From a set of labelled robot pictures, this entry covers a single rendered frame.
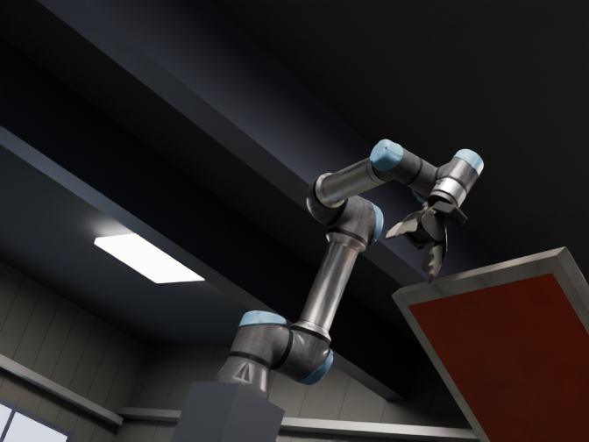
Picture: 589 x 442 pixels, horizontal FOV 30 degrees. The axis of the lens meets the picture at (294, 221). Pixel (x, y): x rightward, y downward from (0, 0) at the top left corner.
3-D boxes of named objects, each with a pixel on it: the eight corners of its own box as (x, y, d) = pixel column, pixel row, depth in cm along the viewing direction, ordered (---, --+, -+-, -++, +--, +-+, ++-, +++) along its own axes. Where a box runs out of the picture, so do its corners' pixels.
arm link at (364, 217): (259, 368, 295) (329, 188, 310) (305, 389, 301) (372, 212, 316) (278, 368, 284) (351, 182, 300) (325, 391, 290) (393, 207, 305)
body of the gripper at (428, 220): (416, 253, 258) (440, 217, 264) (440, 246, 251) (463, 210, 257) (395, 231, 256) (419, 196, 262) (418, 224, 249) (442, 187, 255)
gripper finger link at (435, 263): (426, 288, 256) (426, 249, 258) (443, 284, 251) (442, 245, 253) (415, 286, 254) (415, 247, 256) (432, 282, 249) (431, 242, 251)
